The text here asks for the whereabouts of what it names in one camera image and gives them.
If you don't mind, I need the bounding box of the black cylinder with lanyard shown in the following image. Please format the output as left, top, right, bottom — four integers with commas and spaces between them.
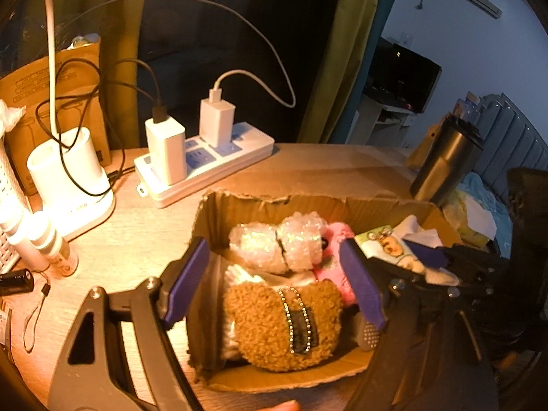
0, 266, 53, 352

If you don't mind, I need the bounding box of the stainless steel tumbler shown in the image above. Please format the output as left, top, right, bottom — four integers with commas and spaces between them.
409, 113, 484, 206

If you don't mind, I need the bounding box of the brown fuzzy plush pouch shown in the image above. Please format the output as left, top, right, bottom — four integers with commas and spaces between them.
223, 280, 343, 373

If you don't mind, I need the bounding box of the white charger with black cable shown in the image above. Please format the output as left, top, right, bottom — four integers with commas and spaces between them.
145, 116, 188, 186

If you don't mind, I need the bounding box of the pink knit toy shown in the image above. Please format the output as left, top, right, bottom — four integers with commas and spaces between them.
312, 222, 358, 307

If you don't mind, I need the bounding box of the yellow tissue pack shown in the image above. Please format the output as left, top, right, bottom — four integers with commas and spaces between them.
441, 187, 498, 246

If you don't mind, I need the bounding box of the small white bottle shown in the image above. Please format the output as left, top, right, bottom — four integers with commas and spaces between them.
0, 200, 42, 271
26, 212, 80, 278

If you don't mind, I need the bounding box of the yellow-green curtain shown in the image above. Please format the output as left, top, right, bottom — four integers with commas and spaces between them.
295, 0, 387, 145
100, 0, 149, 149

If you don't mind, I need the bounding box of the white power strip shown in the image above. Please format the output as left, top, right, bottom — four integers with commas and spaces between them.
134, 122, 275, 209

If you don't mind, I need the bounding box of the grey padded headboard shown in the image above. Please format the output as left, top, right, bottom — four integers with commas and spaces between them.
469, 92, 548, 207

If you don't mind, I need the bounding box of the brown padded envelope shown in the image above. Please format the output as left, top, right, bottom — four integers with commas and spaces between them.
0, 36, 113, 196

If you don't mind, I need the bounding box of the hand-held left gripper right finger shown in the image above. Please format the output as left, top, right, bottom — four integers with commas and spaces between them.
339, 237, 499, 411

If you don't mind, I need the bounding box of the white charging cable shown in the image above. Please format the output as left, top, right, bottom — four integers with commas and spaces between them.
51, 0, 297, 109

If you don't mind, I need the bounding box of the bubble wrap roll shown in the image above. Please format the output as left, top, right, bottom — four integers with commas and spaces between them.
229, 211, 328, 274

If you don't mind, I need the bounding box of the person's left hand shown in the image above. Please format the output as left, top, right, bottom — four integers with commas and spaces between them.
260, 399, 301, 411

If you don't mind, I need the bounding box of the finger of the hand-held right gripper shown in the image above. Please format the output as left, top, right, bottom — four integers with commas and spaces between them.
404, 240, 511, 275
458, 273, 513, 306

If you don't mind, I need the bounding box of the white desk lamp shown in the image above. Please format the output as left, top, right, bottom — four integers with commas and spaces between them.
26, 0, 116, 240

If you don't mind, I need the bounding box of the black monitor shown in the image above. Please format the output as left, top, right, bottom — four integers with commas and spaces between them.
364, 36, 443, 114

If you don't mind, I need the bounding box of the cardboard box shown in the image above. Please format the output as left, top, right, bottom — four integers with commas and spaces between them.
186, 143, 465, 392

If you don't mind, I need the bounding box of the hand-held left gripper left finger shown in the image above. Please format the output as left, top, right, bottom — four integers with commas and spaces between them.
47, 236, 211, 411

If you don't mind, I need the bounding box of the light blue bedding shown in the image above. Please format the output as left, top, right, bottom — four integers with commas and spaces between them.
461, 171, 515, 246

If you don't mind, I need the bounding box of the black charging cable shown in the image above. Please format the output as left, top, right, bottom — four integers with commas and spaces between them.
36, 58, 169, 190

